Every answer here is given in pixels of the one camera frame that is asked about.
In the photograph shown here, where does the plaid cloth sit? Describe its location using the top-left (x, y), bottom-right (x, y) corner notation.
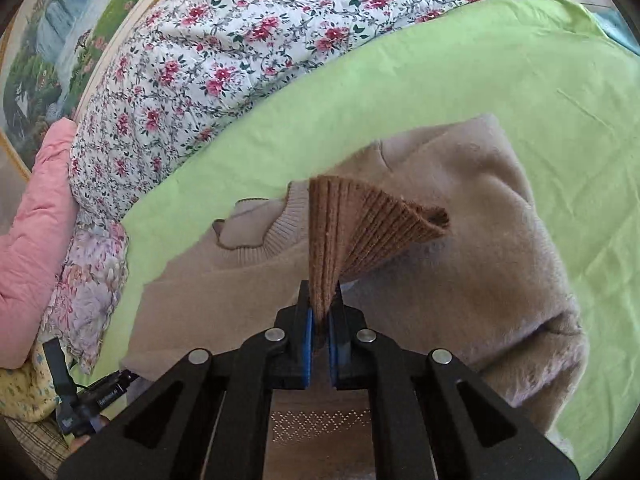
top-left (7, 417), bottom-right (68, 476)

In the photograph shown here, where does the white floral quilt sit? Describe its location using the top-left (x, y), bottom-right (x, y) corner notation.
top-left (67, 0), bottom-right (566, 223)

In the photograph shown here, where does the pink padded pillow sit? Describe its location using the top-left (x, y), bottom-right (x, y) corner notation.
top-left (0, 117), bottom-right (83, 368)

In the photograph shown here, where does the teal cloth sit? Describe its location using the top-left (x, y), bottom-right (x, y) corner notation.
top-left (595, 10), bottom-right (640, 56)

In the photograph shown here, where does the green bed sheet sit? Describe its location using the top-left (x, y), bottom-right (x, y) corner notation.
top-left (70, 0), bottom-right (640, 466)

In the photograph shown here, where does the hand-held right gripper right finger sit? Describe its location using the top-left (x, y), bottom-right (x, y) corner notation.
top-left (327, 280), bottom-right (581, 480)

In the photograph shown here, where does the yellow printed cloth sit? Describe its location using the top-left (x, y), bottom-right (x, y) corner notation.
top-left (0, 350), bottom-right (63, 423)

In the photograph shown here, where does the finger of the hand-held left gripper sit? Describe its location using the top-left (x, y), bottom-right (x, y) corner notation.
top-left (42, 339), bottom-right (81, 436)

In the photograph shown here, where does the beige knit sweater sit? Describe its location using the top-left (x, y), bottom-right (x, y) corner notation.
top-left (120, 112), bottom-right (591, 480)

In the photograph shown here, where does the purple floral pillow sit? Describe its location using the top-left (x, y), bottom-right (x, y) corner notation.
top-left (40, 220), bottom-right (131, 376)

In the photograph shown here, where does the landscape wall painting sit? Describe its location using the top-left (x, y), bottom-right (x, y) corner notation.
top-left (0, 0), bottom-right (201, 181)

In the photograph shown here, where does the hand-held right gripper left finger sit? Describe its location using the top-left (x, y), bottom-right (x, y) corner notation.
top-left (57, 280), bottom-right (313, 480)

